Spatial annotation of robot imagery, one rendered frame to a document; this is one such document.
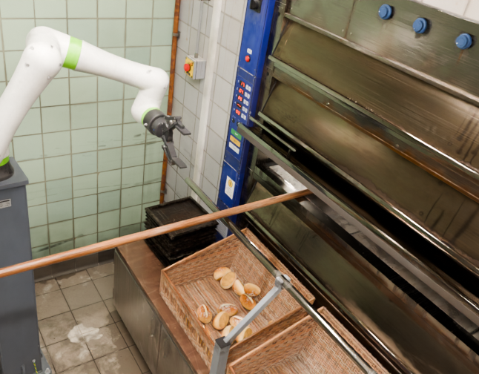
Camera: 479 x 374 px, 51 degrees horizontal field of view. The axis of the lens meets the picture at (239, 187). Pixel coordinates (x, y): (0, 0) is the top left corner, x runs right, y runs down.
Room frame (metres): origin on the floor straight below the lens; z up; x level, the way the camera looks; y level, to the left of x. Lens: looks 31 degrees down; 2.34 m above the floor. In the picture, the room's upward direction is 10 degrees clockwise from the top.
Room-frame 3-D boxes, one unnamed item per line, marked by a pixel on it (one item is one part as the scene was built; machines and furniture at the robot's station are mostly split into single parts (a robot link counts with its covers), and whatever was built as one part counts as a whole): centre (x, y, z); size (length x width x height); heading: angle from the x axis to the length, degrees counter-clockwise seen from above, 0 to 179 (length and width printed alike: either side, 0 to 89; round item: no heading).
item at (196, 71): (2.58, 0.35, 1.46); 0.10 x 0.07 x 0.10; 38
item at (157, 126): (1.72, 0.32, 1.48); 0.09 x 0.07 x 0.08; 38
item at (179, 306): (1.71, -0.06, 0.72); 0.56 x 0.49 x 0.28; 38
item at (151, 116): (1.78, 0.36, 1.48); 0.12 x 0.06 x 0.09; 128
